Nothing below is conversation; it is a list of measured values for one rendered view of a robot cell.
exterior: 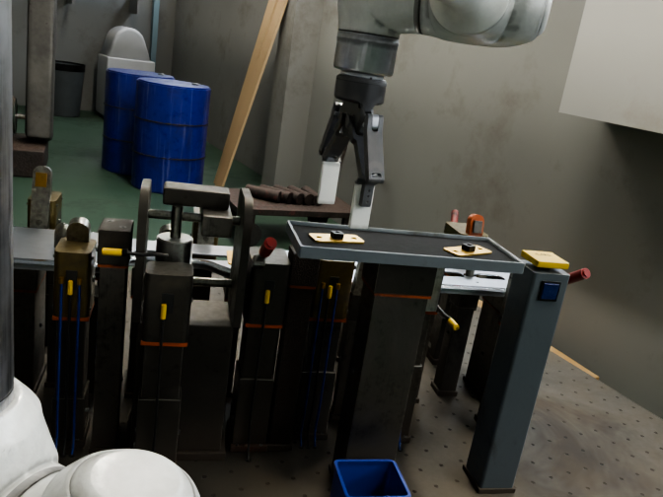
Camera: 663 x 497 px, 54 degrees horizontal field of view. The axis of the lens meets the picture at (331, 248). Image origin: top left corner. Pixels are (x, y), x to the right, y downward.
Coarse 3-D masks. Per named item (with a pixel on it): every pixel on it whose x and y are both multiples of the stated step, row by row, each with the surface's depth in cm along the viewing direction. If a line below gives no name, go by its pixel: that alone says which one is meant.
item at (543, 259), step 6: (522, 252) 115; (528, 252) 113; (534, 252) 114; (540, 252) 115; (546, 252) 115; (528, 258) 113; (534, 258) 111; (540, 258) 111; (546, 258) 111; (552, 258) 112; (558, 258) 113; (534, 264) 111; (540, 264) 110; (546, 264) 110; (552, 264) 110; (558, 264) 111; (564, 264) 111
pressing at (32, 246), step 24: (24, 240) 129; (48, 240) 131; (96, 240) 135; (24, 264) 118; (48, 264) 119; (96, 264) 121; (192, 264) 131; (216, 264) 131; (456, 288) 139; (480, 288) 141; (504, 288) 143
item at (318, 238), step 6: (312, 234) 104; (318, 234) 104; (324, 234) 105; (330, 234) 105; (336, 234) 103; (342, 234) 103; (318, 240) 101; (324, 240) 102; (330, 240) 102; (336, 240) 103; (342, 240) 103; (348, 240) 104; (354, 240) 104; (360, 240) 105
